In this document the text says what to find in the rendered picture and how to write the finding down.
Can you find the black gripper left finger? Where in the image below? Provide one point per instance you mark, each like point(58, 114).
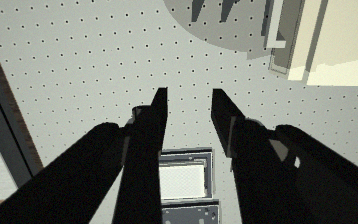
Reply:
point(71, 188)

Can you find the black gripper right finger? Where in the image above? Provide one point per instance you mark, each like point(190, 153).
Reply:
point(270, 189)

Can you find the white sealed multiwell plate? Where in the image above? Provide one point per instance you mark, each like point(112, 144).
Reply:
point(182, 179)

